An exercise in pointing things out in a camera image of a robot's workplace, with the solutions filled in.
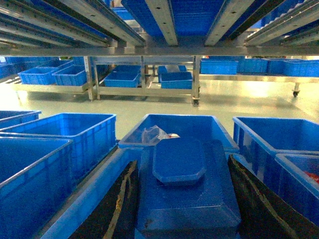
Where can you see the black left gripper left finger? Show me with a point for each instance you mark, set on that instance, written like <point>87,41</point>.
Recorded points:
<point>115,215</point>

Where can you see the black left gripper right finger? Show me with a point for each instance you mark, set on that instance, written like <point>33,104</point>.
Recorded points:
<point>263,213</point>

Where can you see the blue bottle-shaped plastic part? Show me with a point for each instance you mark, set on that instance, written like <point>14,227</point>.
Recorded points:
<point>186,191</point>

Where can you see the blue bin right of target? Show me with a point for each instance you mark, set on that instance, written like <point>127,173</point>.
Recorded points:
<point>261,139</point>

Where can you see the blue bin of target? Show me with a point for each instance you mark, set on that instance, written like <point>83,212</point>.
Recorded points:
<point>93,136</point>
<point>261,139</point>

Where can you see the blue bin left of target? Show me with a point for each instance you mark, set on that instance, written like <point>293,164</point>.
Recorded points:
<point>93,136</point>

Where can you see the distant steel shelf cart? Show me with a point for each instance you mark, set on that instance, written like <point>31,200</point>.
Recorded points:
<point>108,76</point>

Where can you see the stainless steel shelf rack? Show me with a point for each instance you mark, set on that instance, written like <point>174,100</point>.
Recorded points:
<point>159,27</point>

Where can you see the clear plastic bag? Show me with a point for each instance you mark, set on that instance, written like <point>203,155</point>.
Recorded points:
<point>155,134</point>

